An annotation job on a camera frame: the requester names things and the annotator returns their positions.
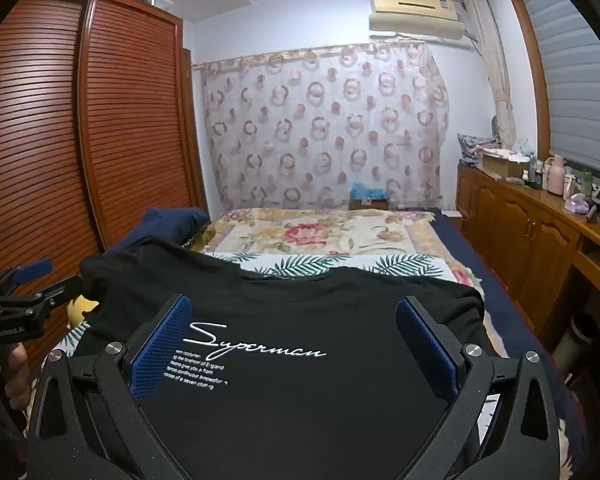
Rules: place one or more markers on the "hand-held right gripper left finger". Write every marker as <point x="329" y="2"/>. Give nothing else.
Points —
<point x="157" y="350"/>

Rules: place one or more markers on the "black mini tripod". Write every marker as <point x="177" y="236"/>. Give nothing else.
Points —
<point x="599" y="206"/>

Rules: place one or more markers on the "yellow plush toy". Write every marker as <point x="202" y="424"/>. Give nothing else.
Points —
<point x="80" y="310"/>

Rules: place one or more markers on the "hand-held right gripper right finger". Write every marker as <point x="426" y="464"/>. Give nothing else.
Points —
<point x="427" y="347"/>

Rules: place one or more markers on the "open cardboard box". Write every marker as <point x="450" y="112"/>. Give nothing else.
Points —
<point x="502" y="165"/>

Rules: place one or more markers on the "white power strip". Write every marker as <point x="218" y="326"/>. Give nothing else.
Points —
<point x="451" y="212"/>

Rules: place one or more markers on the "person's left hand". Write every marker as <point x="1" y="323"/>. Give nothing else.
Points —
<point x="15" y="367"/>

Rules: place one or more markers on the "grey window blind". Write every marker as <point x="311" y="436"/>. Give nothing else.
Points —
<point x="570" y="85"/>

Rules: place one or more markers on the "circle patterned curtain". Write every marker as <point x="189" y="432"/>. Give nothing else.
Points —
<point x="320" y="135"/>

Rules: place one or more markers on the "small cardboard box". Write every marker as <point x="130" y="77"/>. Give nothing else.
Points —
<point x="369" y="205"/>

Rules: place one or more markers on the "grey trash bin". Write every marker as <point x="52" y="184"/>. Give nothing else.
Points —
<point x="575" y="345"/>

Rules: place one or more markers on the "floral blanket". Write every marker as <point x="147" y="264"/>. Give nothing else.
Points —
<point x="320" y="235"/>

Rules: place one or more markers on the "black printed t-shirt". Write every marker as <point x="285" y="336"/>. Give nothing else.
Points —
<point x="300" y="400"/>

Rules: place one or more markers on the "beige window curtain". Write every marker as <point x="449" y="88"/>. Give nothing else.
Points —
<point x="495" y="70"/>

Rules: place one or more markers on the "green bottle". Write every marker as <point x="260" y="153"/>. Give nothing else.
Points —
<point x="586" y="182"/>

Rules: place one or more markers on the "wooden sideboard cabinet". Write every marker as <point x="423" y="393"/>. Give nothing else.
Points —
<point x="520" y="220"/>

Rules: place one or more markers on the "navy blue garment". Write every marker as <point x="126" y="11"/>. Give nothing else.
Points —
<point x="170" y="225"/>

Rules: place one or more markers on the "wooden louvered wardrobe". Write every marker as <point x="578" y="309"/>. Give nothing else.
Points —
<point x="130" y="135"/>

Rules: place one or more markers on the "wall air conditioner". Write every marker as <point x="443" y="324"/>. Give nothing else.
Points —
<point x="415" y="10"/>

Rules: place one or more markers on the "purple tissue pack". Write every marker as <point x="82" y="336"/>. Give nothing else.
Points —
<point x="580" y="206"/>

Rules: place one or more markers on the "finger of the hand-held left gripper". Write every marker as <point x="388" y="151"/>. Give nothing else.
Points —
<point x="55" y="294"/>
<point x="34" y="266"/>

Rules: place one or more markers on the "clear plastic box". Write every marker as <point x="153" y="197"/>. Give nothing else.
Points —
<point x="158" y="2"/>

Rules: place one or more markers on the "pink thermos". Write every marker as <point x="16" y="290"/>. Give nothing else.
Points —
<point x="558" y="175"/>

